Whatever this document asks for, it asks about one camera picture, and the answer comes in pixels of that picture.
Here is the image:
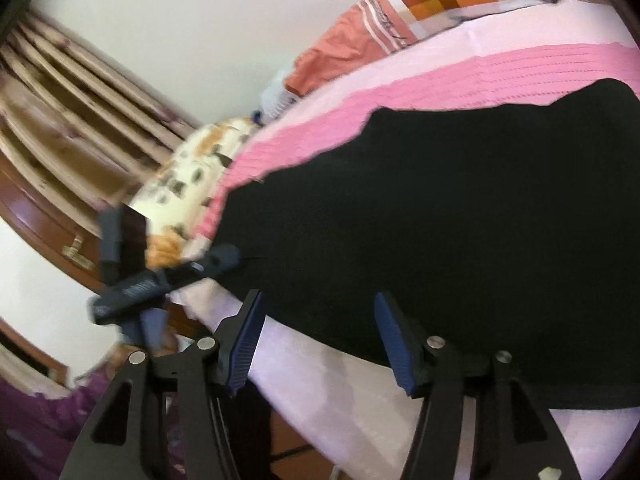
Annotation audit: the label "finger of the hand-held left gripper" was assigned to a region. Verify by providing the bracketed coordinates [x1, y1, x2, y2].
[164, 243, 242, 288]
[99, 206, 125, 281]

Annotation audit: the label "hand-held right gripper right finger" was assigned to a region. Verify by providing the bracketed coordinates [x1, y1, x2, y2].
[374, 291, 583, 480]

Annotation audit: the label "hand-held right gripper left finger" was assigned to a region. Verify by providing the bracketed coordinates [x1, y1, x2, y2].
[60, 289, 266, 480]

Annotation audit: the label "black pants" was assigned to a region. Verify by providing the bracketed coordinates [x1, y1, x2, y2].
[212, 78, 640, 411]

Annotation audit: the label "brass hinge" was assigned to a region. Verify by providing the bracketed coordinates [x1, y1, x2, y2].
[62, 237, 97, 270]

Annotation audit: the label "yellow floral pillow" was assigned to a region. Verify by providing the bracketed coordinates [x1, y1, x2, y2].
[127, 116, 261, 271]

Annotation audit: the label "beige patterned curtain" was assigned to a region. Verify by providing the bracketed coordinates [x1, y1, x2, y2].
[0, 10, 206, 206]

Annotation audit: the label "purple cloth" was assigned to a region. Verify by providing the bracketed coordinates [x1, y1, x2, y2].
[0, 375, 103, 480]

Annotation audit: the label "pink checked bed blanket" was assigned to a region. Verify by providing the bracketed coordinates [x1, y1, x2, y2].
[170, 0, 640, 480]

